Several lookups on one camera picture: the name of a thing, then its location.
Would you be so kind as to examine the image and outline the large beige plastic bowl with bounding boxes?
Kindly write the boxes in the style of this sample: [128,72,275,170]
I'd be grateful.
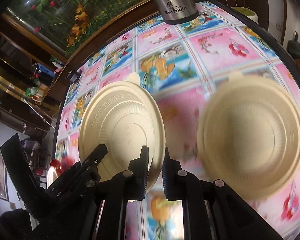
[78,73,166,191]

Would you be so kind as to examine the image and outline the white plate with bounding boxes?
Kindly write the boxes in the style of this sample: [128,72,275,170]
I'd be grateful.
[46,166,58,188]

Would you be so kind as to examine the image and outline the large red glass plate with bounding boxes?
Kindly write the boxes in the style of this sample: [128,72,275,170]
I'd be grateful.
[50,156,75,177]

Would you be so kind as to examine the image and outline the blue thermos jug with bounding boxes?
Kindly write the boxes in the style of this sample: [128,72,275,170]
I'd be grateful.
[38,63,55,78]

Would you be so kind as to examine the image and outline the floral plastic tablecloth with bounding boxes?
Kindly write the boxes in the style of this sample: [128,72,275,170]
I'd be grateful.
[55,1,300,239]

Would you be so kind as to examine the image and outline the flower mural glass panel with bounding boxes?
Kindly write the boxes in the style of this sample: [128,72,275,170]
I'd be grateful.
[6,0,144,57]

